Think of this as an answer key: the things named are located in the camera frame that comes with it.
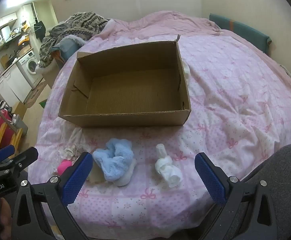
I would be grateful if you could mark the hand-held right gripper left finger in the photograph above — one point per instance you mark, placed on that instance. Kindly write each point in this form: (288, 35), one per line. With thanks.
(76, 180)

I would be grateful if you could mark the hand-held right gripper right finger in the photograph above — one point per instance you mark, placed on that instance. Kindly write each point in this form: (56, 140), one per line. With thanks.
(210, 177)

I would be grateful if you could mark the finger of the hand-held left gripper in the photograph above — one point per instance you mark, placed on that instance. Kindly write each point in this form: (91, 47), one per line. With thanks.
(3, 152)
(25, 156)

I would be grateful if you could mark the pink makeup sponge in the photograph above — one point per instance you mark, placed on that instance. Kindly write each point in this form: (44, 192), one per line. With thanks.
(64, 166)

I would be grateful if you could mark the white socks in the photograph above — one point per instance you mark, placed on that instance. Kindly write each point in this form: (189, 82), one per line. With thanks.
(168, 170)

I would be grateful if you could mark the blue fluffy socks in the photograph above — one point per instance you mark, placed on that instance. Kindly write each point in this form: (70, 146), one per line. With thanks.
(115, 155)

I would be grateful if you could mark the brown cardboard box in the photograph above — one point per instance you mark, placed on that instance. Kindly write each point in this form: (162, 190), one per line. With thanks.
(125, 90)

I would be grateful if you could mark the pink suitcase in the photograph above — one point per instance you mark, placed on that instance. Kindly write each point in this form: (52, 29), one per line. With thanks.
(0, 125)

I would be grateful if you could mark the grey storage bin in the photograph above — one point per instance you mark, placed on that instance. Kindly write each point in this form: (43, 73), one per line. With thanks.
(19, 126)

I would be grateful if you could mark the patterned floor mat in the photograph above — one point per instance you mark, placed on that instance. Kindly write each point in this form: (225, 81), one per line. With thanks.
(35, 93)

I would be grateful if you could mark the white kitchen cabinet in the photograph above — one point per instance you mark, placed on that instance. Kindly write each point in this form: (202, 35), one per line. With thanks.
(13, 85)

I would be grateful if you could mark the person's right trouser leg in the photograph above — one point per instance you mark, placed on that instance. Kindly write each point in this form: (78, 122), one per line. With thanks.
(290, 180)

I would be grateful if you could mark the pink printed bed blanket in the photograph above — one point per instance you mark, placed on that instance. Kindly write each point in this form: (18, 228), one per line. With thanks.
(235, 92)

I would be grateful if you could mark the white washing machine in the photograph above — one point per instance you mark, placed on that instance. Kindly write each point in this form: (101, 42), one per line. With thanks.
(29, 65)

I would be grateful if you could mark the white cloth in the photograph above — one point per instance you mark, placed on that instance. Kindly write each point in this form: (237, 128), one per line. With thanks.
(186, 71)

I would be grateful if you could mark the teal fur-trimmed jacket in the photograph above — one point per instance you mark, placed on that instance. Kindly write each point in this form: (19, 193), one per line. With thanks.
(68, 47)

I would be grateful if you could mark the black hanging bag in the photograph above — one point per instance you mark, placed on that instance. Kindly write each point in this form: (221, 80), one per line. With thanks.
(40, 30)

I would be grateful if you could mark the grey patterned knit blanket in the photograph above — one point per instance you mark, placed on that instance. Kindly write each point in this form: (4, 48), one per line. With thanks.
(80, 25)

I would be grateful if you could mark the teal headboard cushion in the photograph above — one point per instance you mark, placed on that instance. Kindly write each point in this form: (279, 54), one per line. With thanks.
(240, 30)

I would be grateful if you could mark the wooden frame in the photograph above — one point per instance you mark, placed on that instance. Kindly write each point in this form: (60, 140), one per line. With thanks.
(4, 131)

